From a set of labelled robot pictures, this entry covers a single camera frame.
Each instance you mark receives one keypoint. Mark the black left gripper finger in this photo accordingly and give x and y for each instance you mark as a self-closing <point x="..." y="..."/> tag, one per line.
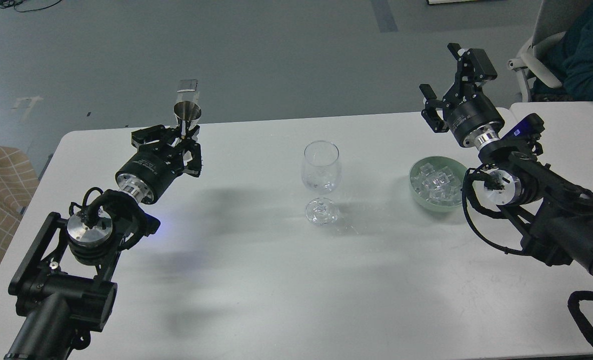
<point x="154" y="138"/>
<point x="191" y="157"/>

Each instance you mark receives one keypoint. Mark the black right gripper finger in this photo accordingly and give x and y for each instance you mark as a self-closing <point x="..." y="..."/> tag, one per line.
<point x="474" y="69"/>
<point x="431" y="106"/>

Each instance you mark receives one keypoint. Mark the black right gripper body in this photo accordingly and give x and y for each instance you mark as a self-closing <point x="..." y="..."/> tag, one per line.
<point x="473" y="120"/>

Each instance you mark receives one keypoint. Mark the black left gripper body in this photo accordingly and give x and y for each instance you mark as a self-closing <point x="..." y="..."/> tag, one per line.
<point x="151" y="171"/>

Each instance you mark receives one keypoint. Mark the steel double jigger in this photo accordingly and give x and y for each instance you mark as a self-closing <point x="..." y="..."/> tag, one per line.
<point x="187" y="115"/>

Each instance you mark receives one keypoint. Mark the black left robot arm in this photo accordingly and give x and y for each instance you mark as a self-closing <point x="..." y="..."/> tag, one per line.
<point x="64" y="286"/>

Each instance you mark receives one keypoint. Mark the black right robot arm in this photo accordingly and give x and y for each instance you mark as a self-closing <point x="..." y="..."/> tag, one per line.
<point x="553" y="215"/>

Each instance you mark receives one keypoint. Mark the pile of ice cubes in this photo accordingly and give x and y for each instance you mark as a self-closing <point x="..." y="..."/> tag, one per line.
<point x="434" y="182"/>

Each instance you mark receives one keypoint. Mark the clear wine glass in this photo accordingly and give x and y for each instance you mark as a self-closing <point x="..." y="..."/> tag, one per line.
<point x="321" y="171"/>

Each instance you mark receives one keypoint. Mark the green bowl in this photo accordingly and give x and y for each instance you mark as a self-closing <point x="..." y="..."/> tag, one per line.
<point x="434" y="184"/>

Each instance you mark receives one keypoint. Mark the white office chair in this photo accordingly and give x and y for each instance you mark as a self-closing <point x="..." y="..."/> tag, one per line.
<point x="553" y="20"/>

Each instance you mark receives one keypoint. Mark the person in teal sweater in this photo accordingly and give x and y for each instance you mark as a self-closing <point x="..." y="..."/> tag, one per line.
<point x="571" y="62"/>

